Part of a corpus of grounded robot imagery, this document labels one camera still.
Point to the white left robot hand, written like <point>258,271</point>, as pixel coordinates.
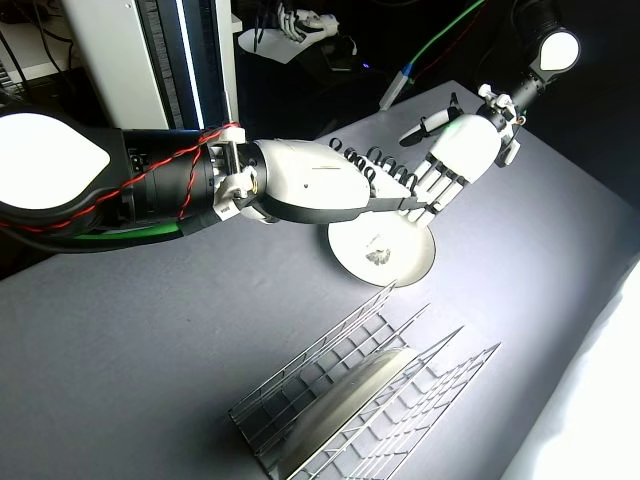
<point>465,145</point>

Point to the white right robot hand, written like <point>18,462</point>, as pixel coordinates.
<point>310,180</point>

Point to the black device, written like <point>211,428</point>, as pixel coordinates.
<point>340,55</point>

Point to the white paper sheet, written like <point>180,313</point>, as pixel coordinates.
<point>270,47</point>

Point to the black drape cloth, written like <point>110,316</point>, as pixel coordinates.
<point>380,30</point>

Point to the spare white robot hand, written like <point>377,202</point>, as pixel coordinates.
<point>312,22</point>

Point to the white robot torso column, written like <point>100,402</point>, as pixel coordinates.
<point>110,50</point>

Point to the white cloth backdrop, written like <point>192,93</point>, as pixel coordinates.
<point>600,400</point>

